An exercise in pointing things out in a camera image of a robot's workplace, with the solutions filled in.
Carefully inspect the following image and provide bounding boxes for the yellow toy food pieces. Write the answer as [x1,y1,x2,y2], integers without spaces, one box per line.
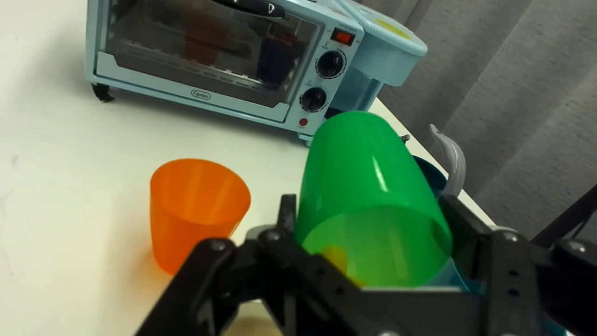
[323,242,351,272]

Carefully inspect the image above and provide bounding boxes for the grey curtain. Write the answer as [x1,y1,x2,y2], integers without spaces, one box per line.
[356,0,597,240]

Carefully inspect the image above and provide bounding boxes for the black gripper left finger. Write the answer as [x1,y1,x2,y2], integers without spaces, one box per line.
[136,192,351,336]

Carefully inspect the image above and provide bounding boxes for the orange plastic cup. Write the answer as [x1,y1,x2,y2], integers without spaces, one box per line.
[147,156,252,276]

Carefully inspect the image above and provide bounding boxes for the light blue toy toaster oven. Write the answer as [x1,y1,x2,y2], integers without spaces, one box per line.
[84,0,429,147]

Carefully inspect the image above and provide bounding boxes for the black camera tripod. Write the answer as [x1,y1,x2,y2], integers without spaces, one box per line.
[530,184,597,249]

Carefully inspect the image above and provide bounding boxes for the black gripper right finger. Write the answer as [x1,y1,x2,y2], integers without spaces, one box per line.
[437,192,597,336]

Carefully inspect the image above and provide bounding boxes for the green plastic cup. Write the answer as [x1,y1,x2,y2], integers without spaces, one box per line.
[293,109,455,289]

